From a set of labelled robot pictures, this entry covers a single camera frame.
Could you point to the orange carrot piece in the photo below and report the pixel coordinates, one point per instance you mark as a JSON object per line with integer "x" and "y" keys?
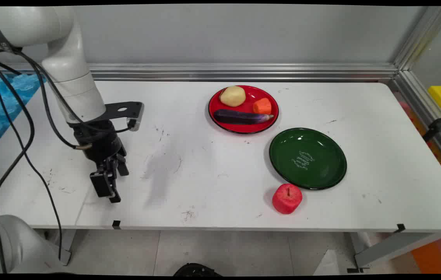
{"x": 262, "y": 106}

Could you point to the grey table leg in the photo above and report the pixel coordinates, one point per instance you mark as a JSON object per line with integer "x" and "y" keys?
{"x": 395, "y": 247}
{"x": 66, "y": 245}

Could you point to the black table edge clip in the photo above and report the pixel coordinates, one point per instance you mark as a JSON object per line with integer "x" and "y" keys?
{"x": 116, "y": 224}
{"x": 400, "y": 228}

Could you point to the red apple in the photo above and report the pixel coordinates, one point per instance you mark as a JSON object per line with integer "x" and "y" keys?
{"x": 287, "y": 199}

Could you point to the side aluminium frame rail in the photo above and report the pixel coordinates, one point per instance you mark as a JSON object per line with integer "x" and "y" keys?
{"x": 426, "y": 112}

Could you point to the purple eggplant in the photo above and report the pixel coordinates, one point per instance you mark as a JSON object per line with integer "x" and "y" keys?
{"x": 239, "y": 117}

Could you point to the green round plate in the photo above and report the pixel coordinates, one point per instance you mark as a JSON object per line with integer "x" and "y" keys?
{"x": 308, "y": 158}

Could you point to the upright aluminium frame post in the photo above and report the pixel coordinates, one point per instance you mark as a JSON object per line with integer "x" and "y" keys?
{"x": 422, "y": 37}

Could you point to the horizontal aluminium frame rail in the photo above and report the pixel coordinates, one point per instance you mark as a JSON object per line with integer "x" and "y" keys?
{"x": 243, "y": 72}

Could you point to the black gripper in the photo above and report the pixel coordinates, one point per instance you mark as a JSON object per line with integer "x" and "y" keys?
{"x": 97, "y": 142}

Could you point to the blue foam mat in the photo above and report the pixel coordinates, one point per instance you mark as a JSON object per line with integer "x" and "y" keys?
{"x": 2, "y": 101}

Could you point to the black object on floor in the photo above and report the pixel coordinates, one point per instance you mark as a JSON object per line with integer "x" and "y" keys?
{"x": 197, "y": 270}

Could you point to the yellow potato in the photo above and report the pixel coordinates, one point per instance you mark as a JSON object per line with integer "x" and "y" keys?
{"x": 232, "y": 96}

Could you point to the red round plate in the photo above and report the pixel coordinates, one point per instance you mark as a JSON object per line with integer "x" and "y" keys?
{"x": 249, "y": 116}

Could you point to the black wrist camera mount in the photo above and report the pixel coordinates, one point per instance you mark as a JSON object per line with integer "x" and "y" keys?
{"x": 121, "y": 109}

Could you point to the orange box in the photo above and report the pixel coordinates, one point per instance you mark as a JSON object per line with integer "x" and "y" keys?
{"x": 436, "y": 256}

